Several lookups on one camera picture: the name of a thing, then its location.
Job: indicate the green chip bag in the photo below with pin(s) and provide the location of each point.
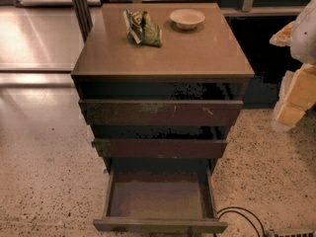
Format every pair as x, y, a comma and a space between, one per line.
142, 29

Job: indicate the brown top drawer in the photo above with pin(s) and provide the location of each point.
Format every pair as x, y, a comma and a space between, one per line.
160, 112

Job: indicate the brown bottom drawer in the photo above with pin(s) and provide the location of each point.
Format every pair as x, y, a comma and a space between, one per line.
179, 203

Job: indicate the grey power strip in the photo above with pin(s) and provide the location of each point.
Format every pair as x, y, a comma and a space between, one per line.
291, 233

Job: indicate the brown middle drawer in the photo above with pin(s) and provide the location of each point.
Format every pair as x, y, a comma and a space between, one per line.
160, 148

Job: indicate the brown drawer cabinet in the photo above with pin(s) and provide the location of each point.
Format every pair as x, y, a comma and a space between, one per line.
206, 63

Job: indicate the white bowl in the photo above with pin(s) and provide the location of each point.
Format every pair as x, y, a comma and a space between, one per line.
187, 19

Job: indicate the brown drawer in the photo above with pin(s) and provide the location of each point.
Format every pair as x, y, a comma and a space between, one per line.
160, 148
179, 203
160, 112

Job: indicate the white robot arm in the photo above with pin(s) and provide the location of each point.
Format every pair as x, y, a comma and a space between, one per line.
300, 35

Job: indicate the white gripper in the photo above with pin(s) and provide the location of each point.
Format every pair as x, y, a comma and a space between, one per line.
305, 39

